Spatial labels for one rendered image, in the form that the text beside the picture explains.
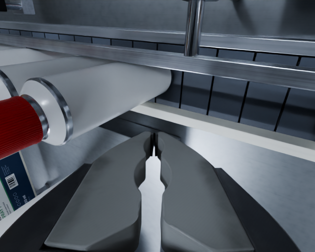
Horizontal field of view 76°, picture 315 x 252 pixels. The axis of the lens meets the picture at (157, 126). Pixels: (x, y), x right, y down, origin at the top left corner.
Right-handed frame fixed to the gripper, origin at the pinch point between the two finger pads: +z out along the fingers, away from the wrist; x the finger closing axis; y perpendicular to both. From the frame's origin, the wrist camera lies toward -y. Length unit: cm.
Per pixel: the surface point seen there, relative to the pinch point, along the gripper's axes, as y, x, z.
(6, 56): -2.3, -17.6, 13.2
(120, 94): -0.7, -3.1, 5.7
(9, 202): 35, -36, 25
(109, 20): -6.4, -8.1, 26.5
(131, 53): -3.9, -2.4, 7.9
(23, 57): -2.0, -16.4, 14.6
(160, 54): -4.1, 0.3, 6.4
